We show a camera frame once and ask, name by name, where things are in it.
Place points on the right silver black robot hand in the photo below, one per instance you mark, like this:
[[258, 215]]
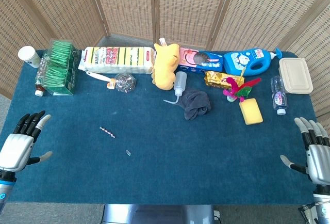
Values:
[[318, 157]]

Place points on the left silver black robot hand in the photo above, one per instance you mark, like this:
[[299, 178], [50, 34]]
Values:
[[15, 149]]

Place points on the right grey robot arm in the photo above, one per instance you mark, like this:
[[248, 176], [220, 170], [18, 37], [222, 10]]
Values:
[[323, 203]]

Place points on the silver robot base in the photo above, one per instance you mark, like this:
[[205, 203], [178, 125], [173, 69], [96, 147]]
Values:
[[159, 215]]

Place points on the beige lidded lunch box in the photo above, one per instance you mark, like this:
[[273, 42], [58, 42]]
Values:
[[295, 75]]

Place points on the green transparent box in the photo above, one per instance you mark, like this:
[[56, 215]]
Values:
[[60, 69]]

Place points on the small metal paper clip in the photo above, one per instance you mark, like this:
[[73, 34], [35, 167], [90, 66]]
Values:
[[128, 153]]

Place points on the pink blue snack package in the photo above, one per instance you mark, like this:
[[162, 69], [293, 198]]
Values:
[[201, 60]]

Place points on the brown bottle with white cap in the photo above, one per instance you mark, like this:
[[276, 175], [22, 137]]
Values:
[[39, 89]]

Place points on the clear plastic water bottle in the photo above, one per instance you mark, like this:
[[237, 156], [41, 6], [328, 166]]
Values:
[[279, 95]]

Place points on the yellow sponge block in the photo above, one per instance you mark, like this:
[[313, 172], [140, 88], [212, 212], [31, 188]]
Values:
[[250, 111]]

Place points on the white paper cup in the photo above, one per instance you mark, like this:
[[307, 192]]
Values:
[[28, 56]]

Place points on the colourful feather shuttlecock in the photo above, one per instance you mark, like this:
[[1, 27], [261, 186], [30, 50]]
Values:
[[238, 89]]

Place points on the blue detergent bottle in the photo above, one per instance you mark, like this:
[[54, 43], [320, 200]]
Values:
[[239, 62]]

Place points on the gold snack packet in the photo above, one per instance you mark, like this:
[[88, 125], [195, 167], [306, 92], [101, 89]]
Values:
[[216, 79]]

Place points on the steel wool scrubber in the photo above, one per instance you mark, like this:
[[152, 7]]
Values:
[[125, 82]]

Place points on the pack of yellow sponges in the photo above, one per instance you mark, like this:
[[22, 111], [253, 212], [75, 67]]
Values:
[[116, 60]]

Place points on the dark grey cloth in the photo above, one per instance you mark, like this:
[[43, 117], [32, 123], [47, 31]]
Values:
[[194, 104]]

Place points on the blue table carpet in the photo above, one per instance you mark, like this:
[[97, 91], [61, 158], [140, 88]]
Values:
[[180, 157]]

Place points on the clear plastic wash bottle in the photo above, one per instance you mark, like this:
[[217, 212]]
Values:
[[180, 80]]

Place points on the yellow plush toy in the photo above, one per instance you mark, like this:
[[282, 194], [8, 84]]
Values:
[[165, 66]]

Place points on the woven wooden folding screen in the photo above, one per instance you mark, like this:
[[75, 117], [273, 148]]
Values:
[[188, 7]]

